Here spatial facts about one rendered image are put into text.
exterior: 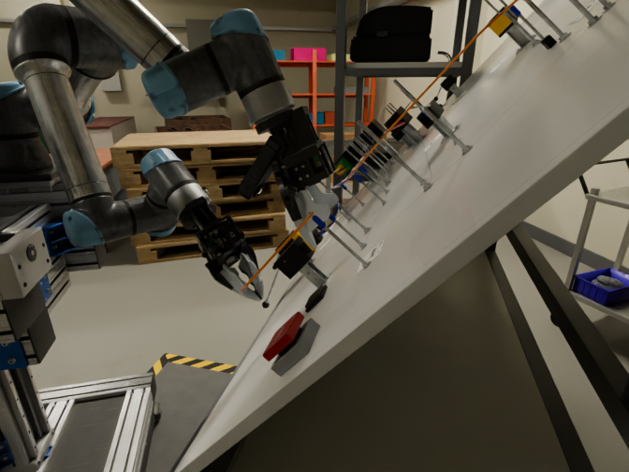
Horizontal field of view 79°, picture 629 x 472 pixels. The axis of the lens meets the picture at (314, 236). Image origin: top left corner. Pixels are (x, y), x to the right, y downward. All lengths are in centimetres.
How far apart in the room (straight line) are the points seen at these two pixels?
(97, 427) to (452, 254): 159
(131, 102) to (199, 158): 663
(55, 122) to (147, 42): 25
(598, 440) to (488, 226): 188
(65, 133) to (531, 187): 78
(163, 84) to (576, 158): 50
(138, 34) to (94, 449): 137
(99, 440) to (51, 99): 121
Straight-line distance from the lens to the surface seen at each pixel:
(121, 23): 75
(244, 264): 74
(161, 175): 80
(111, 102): 983
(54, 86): 91
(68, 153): 86
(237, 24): 62
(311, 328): 48
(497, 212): 33
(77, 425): 182
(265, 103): 60
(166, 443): 191
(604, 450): 214
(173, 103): 62
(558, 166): 33
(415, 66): 158
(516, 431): 87
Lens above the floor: 139
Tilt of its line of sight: 22 degrees down
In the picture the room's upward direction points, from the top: straight up
